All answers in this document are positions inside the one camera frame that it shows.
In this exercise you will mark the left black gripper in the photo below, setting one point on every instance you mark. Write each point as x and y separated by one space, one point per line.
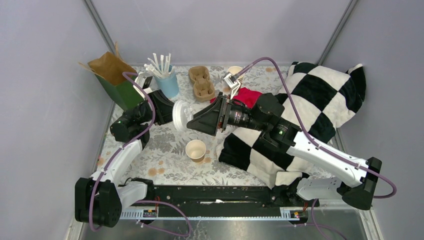
163 107

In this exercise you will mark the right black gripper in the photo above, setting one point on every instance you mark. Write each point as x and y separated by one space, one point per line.
214 116

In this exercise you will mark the white plastic cup lid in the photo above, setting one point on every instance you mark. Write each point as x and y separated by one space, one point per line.
182 113

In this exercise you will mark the brown cardboard cup carrier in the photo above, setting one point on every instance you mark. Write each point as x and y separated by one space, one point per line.
203 88

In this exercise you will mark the brown paper coffee cup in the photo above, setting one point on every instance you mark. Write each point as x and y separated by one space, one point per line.
196 150

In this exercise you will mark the stack of brown paper cups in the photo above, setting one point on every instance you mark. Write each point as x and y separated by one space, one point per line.
234 70

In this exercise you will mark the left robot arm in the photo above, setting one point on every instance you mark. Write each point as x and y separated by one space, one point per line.
100 199

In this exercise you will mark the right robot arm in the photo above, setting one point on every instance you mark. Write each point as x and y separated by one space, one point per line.
355 178

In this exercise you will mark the light blue straw cup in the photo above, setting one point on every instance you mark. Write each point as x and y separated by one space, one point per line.
168 85

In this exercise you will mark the red cloth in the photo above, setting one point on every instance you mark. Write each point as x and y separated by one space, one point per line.
247 96

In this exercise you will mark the green brown paper bag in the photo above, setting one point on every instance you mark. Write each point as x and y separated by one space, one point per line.
109 69

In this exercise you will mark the black white checkered blanket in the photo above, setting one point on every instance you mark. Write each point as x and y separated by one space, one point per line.
319 98

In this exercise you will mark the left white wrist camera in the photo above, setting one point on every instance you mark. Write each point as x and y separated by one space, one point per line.
144 80

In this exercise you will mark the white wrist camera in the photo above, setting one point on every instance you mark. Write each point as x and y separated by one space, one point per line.
233 83
144 80

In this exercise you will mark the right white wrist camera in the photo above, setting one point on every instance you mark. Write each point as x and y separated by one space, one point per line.
233 83

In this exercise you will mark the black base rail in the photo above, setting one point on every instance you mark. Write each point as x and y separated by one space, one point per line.
221 201

